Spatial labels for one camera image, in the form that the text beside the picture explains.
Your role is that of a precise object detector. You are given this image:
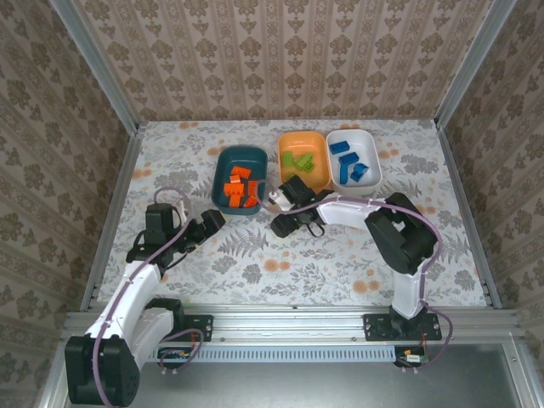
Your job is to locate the white plastic container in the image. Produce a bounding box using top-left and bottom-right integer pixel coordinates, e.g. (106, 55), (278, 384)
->
(325, 128), (383, 191)

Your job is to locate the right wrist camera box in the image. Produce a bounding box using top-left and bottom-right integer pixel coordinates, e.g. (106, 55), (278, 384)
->
(269, 189), (291, 210)

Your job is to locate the aluminium side rail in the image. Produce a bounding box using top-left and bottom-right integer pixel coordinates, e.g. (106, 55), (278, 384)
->
(435, 122), (503, 309)
(79, 127), (148, 311)

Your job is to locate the orange plastic container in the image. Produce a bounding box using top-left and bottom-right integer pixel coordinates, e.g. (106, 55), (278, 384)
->
(277, 130), (332, 192)

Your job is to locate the white slotted cable duct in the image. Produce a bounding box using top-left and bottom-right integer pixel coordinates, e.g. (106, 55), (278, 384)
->
(156, 343), (399, 365)

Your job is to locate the teal plastic container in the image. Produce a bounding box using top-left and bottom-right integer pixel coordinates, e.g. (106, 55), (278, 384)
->
(211, 145), (269, 217)

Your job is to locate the aluminium frame post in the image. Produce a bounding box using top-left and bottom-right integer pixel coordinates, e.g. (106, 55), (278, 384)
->
(47, 0), (139, 135)
(433, 0), (518, 128)

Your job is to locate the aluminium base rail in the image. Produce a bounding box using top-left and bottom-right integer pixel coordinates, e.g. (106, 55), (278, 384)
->
(63, 302), (522, 346)

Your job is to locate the grey metal panel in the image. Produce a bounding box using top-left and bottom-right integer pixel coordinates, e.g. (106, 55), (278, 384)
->
(31, 343), (532, 408)

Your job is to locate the floral patterned tablecloth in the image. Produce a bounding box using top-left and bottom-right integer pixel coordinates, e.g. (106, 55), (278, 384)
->
(95, 118), (490, 307)

